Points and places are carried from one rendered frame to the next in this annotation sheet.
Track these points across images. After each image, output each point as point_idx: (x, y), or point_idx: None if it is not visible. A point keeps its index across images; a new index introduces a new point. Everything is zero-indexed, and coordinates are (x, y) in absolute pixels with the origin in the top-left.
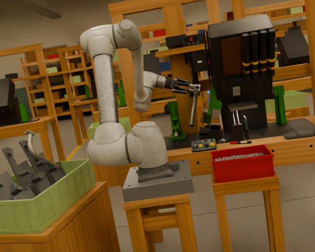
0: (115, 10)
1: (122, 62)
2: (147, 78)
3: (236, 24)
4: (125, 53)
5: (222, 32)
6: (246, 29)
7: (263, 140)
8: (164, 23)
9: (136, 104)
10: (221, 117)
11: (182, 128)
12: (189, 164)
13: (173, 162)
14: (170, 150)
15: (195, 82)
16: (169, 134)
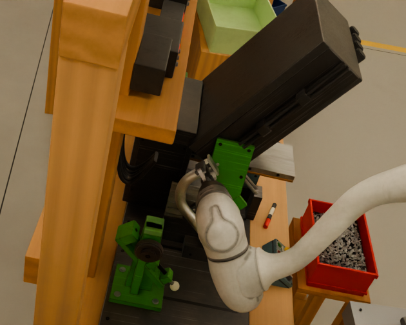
0: (127, 33)
1: (95, 217)
2: (242, 219)
3: (332, 26)
4: (102, 182)
5: (352, 58)
6: (349, 39)
7: (267, 191)
8: (142, 20)
9: (260, 298)
10: (160, 186)
11: (97, 262)
12: (379, 305)
13: (364, 324)
14: (255, 320)
15: (122, 142)
16: (116, 298)
